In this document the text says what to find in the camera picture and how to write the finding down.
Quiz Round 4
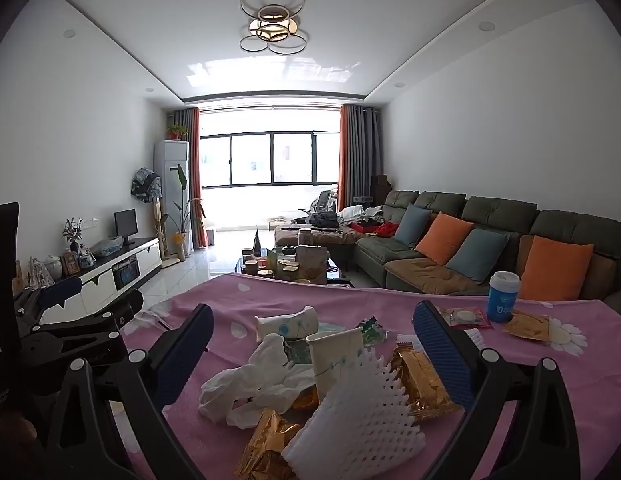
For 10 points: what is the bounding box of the orange cushion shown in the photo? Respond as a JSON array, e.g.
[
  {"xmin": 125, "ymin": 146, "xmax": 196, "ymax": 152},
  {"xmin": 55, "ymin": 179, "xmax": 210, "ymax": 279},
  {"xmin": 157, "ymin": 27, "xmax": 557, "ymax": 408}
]
[
  {"xmin": 518, "ymin": 235, "xmax": 595, "ymax": 302},
  {"xmin": 415, "ymin": 212, "xmax": 474, "ymax": 266}
]

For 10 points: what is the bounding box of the green brown sofa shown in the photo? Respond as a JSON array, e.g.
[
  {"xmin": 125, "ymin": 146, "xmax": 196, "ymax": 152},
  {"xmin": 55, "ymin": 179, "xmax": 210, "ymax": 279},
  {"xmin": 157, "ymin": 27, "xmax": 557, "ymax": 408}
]
[{"xmin": 275, "ymin": 190, "xmax": 621, "ymax": 311}]

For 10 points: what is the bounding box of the white standing air conditioner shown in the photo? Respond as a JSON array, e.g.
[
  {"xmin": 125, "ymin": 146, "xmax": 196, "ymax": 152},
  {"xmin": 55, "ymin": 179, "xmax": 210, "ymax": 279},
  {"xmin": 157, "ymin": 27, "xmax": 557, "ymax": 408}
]
[{"xmin": 154, "ymin": 140, "xmax": 191, "ymax": 256}]

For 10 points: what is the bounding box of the large window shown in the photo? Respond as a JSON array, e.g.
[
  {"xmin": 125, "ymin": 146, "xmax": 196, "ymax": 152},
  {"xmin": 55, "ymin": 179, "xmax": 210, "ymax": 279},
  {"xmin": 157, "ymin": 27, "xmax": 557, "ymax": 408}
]
[{"xmin": 199, "ymin": 132, "xmax": 340, "ymax": 188}]

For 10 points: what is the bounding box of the brown paper snack bag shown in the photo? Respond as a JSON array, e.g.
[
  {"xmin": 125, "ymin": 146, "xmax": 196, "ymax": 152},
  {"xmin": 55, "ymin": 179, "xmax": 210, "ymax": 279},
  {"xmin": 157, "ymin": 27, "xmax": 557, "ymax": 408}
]
[{"xmin": 295, "ymin": 245, "xmax": 331, "ymax": 281}]

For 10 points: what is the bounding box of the green clear candy wrapper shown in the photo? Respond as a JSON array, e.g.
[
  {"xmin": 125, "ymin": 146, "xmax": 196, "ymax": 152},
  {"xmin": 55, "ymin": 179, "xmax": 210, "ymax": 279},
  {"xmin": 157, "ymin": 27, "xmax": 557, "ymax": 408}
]
[{"xmin": 358, "ymin": 316, "xmax": 387, "ymax": 346}]

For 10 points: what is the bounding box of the ring ceiling light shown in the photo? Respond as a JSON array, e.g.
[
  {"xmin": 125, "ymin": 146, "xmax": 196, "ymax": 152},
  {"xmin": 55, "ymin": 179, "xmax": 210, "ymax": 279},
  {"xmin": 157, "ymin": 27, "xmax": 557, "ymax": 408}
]
[{"xmin": 239, "ymin": 0, "xmax": 308, "ymax": 56}]

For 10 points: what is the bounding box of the tall leafy potted plant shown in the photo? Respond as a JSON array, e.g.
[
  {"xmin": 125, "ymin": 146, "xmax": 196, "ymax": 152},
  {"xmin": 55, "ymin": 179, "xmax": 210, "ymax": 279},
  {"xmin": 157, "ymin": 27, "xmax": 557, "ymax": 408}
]
[{"xmin": 163, "ymin": 162, "xmax": 206, "ymax": 261}]

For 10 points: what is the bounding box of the orange grey curtain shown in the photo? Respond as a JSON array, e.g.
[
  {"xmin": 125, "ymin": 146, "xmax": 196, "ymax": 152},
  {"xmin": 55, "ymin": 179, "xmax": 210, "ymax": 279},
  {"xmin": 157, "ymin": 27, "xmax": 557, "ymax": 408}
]
[
  {"xmin": 170, "ymin": 106, "xmax": 202, "ymax": 248},
  {"xmin": 337, "ymin": 103, "xmax": 382, "ymax": 206}
]

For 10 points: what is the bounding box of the glass coffee table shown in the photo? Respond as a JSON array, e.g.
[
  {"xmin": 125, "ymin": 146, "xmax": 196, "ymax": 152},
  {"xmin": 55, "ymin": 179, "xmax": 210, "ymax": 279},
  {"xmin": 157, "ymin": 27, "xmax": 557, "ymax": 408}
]
[{"xmin": 234, "ymin": 255, "xmax": 352, "ymax": 287}]

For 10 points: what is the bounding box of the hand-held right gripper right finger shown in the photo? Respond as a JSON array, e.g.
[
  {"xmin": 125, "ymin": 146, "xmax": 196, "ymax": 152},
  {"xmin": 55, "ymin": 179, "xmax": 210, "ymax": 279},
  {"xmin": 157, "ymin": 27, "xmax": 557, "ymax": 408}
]
[{"xmin": 412, "ymin": 300, "xmax": 581, "ymax": 480}]

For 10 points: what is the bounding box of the blue plastic bag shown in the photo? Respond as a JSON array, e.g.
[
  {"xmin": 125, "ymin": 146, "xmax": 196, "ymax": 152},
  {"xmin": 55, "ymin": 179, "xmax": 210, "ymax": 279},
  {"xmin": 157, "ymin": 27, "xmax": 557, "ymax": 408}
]
[{"xmin": 90, "ymin": 236, "xmax": 124, "ymax": 258}]

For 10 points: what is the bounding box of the dark patterned cloth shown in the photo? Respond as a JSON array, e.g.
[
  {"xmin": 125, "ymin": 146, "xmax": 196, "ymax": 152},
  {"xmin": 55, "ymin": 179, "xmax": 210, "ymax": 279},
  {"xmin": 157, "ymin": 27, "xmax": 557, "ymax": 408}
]
[{"xmin": 131, "ymin": 166, "xmax": 164, "ymax": 203}]

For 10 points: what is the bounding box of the blue grey cushion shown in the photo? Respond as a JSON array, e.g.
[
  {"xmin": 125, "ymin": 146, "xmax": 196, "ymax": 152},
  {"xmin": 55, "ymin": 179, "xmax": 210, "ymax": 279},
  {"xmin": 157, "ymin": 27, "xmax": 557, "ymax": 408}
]
[
  {"xmin": 445, "ymin": 228, "xmax": 510, "ymax": 283},
  {"xmin": 395, "ymin": 203, "xmax": 432, "ymax": 247}
]

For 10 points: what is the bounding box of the clear green printed wrapper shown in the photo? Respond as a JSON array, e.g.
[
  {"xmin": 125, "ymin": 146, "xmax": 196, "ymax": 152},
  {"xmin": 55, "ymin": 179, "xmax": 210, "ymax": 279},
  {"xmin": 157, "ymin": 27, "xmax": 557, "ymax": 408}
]
[{"xmin": 285, "ymin": 341, "xmax": 312, "ymax": 364}]

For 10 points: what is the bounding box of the white paper cup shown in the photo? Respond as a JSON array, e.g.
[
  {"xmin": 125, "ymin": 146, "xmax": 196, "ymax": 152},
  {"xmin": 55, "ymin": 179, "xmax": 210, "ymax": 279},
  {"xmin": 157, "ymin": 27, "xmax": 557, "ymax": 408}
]
[{"xmin": 305, "ymin": 327, "xmax": 366, "ymax": 401}]

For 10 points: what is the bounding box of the group of jars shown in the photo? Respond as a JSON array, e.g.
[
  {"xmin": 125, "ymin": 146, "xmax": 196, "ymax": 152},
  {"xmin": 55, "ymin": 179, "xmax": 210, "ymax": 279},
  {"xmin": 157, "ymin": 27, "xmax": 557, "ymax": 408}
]
[{"xmin": 240, "ymin": 245, "xmax": 311, "ymax": 283}]

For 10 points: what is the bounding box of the black monitor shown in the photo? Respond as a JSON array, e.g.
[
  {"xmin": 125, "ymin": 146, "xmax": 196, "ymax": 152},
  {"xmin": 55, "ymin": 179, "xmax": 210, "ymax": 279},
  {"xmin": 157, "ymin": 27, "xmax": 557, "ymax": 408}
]
[{"xmin": 114, "ymin": 208, "xmax": 139, "ymax": 246}]

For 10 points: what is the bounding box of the wooden floor stand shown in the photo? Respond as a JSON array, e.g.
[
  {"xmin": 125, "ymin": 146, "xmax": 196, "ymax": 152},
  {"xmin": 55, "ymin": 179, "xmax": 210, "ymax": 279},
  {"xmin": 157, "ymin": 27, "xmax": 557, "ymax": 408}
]
[{"xmin": 150, "ymin": 200, "xmax": 170, "ymax": 262}]

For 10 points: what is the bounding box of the small brown snack packet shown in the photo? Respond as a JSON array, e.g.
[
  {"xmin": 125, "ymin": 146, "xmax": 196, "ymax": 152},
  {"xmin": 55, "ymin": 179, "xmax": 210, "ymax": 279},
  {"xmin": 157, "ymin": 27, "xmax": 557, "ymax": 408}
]
[{"xmin": 437, "ymin": 306, "xmax": 493, "ymax": 331}]

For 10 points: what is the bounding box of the white tissue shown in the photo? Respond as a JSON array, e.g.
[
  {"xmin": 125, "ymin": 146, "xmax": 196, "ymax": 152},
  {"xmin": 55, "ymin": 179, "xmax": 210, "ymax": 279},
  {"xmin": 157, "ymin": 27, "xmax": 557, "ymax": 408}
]
[{"xmin": 199, "ymin": 332, "xmax": 319, "ymax": 429}]

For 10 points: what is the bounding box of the large white foam net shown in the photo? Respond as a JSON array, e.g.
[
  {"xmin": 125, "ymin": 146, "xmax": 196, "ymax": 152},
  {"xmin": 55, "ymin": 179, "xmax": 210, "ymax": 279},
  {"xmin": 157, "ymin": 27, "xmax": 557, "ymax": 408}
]
[{"xmin": 282, "ymin": 345, "xmax": 424, "ymax": 476}]

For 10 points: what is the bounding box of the white clothes pile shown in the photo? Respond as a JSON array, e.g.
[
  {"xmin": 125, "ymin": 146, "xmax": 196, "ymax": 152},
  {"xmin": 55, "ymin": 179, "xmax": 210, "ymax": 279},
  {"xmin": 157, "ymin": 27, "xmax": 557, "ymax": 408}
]
[{"xmin": 341, "ymin": 205, "xmax": 381, "ymax": 223}]

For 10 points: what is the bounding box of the gold foil snack wrapper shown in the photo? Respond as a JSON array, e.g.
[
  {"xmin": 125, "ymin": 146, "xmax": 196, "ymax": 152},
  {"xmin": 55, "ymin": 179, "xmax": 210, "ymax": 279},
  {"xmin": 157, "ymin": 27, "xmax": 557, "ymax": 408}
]
[
  {"xmin": 389, "ymin": 342, "xmax": 466, "ymax": 422},
  {"xmin": 234, "ymin": 409, "xmax": 304, "ymax": 480},
  {"xmin": 503, "ymin": 309, "xmax": 551, "ymax": 345}
]

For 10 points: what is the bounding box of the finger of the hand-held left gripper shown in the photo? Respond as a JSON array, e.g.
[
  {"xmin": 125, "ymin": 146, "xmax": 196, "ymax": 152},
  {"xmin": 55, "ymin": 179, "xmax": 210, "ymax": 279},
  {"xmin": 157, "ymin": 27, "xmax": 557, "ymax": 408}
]
[
  {"xmin": 30, "ymin": 288, "xmax": 144, "ymax": 347},
  {"xmin": 15, "ymin": 275, "xmax": 84, "ymax": 326}
]

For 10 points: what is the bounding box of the white black TV cabinet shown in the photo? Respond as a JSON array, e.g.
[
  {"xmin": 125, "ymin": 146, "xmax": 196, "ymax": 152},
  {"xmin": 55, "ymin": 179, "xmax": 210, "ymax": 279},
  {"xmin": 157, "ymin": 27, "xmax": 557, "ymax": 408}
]
[{"xmin": 13, "ymin": 237, "xmax": 162, "ymax": 326}]

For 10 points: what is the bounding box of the pink floral blanket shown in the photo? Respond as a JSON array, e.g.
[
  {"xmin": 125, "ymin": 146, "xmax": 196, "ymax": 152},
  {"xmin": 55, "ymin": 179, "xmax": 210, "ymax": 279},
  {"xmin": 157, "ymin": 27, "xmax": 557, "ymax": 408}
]
[{"xmin": 110, "ymin": 272, "xmax": 621, "ymax": 480}]

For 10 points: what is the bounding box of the blue cup with white lid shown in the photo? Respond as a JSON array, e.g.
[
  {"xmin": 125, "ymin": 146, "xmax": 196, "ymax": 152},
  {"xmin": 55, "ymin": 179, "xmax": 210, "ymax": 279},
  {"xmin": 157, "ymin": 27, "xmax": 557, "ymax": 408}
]
[{"xmin": 487, "ymin": 271, "xmax": 521, "ymax": 323}]

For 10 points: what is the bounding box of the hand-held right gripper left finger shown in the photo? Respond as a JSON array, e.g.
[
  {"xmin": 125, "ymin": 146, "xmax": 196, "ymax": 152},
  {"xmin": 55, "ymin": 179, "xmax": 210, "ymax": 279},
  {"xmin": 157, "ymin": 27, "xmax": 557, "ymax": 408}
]
[{"xmin": 45, "ymin": 304, "xmax": 216, "ymax": 480}]

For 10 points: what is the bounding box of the small plant in vase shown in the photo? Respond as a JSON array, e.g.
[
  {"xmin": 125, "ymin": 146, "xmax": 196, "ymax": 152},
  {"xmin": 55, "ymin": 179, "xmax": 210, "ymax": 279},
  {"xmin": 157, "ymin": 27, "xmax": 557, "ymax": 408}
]
[{"xmin": 63, "ymin": 217, "xmax": 84, "ymax": 254}]

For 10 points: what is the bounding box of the model sailing ship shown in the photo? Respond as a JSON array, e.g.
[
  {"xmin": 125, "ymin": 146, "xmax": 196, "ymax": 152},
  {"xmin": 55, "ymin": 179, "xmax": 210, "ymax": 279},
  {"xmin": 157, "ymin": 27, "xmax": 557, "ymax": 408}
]
[{"xmin": 28, "ymin": 257, "xmax": 54, "ymax": 288}]

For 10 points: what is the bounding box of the white tissue pack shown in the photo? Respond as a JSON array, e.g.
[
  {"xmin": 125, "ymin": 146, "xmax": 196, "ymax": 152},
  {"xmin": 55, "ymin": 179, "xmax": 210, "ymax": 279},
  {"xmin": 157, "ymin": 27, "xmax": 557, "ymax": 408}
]
[{"xmin": 254, "ymin": 306, "xmax": 320, "ymax": 343}]

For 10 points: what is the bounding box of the orange peel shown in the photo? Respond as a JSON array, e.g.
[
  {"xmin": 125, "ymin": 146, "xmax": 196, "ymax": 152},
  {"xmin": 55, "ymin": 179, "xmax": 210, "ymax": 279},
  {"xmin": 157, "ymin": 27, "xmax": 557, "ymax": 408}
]
[{"xmin": 290, "ymin": 385, "xmax": 320, "ymax": 411}]

